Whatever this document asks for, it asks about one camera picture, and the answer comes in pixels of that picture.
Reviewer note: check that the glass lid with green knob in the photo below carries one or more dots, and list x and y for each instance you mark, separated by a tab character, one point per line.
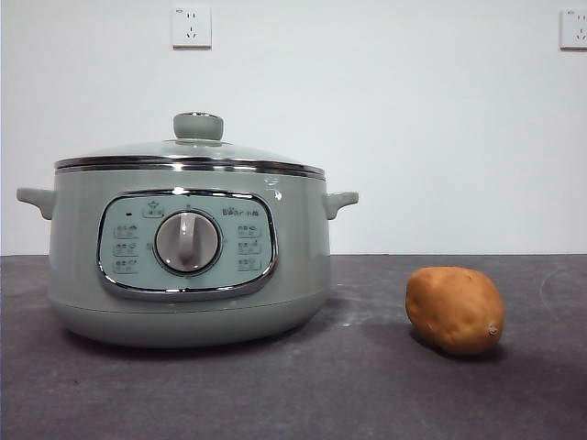
197	126

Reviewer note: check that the brown potato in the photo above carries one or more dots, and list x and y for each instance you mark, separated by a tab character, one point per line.
451	311

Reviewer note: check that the pale green electric cooking pot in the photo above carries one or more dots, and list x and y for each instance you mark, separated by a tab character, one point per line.
78	238

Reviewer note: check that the white wall socket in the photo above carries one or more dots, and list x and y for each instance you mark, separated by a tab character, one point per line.
191	27
575	29

